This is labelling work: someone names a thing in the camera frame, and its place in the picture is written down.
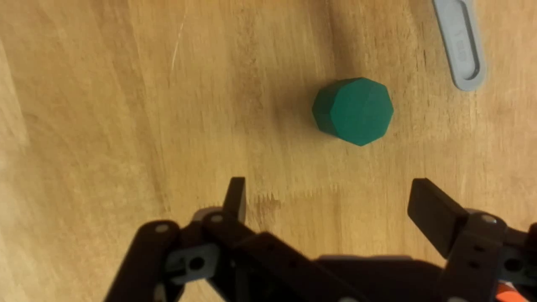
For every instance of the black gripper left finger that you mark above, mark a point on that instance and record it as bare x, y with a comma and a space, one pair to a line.
251, 261

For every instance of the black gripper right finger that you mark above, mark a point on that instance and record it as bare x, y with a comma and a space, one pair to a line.
474, 251

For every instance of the green octagonal block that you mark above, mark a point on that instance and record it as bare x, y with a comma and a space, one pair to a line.
352, 110

